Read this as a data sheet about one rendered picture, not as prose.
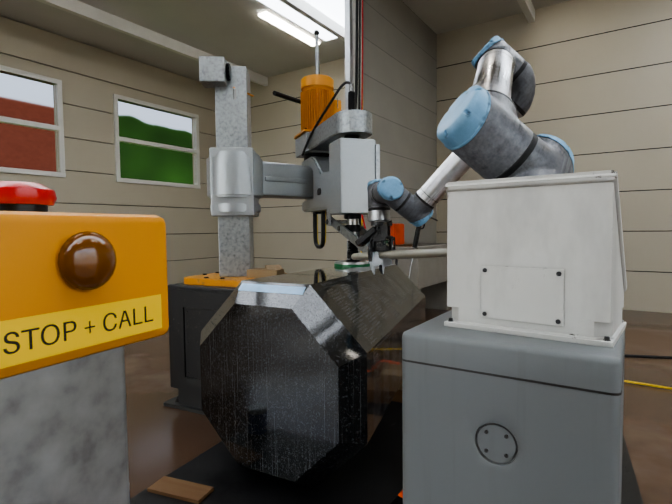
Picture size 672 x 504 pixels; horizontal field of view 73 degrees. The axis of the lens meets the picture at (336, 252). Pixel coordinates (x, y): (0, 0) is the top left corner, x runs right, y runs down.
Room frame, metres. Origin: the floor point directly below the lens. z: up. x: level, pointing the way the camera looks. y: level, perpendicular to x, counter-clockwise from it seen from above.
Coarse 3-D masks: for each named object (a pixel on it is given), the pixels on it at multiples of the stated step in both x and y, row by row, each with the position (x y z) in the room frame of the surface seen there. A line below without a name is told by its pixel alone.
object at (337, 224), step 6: (336, 222) 2.73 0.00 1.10; (342, 222) 2.83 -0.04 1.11; (336, 228) 2.73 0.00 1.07; (342, 228) 2.63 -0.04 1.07; (342, 234) 2.63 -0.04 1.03; (348, 234) 2.54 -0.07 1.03; (354, 234) 2.48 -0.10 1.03; (360, 234) 2.66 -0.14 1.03; (354, 240) 2.46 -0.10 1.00; (366, 246) 2.30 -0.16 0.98
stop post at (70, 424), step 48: (0, 240) 0.21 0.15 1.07; (48, 240) 0.23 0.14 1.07; (144, 240) 0.28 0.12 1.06; (0, 288) 0.21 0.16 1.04; (48, 288) 0.23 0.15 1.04; (144, 288) 0.28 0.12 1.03; (0, 336) 0.21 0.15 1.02; (48, 336) 0.23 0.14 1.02; (96, 336) 0.25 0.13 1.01; (144, 336) 0.28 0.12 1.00; (0, 384) 0.22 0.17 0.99; (48, 384) 0.25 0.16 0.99; (96, 384) 0.27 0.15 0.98; (0, 432) 0.22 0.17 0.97; (48, 432) 0.24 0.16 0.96; (96, 432) 0.27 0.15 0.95; (0, 480) 0.22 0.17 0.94; (48, 480) 0.24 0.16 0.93; (96, 480) 0.27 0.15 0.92
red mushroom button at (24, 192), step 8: (0, 184) 0.26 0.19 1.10; (8, 184) 0.26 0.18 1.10; (16, 184) 0.26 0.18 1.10; (24, 184) 0.26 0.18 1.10; (32, 184) 0.27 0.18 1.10; (40, 184) 0.27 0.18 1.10; (0, 192) 0.25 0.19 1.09; (8, 192) 0.25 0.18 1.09; (16, 192) 0.26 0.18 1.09; (24, 192) 0.26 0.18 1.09; (32, 192) 0.26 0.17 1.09; (40, 192) 0.27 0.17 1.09; (48, 192) 0.27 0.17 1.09; (0, 200) 0.25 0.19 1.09; (8, 200) 0.26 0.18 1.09; (16, 200) 0.26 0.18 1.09; (24, 200) 0.26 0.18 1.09; (32, 200) 0.26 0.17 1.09; (40, 200) 0.27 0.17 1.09; (48, 200) 0.27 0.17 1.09
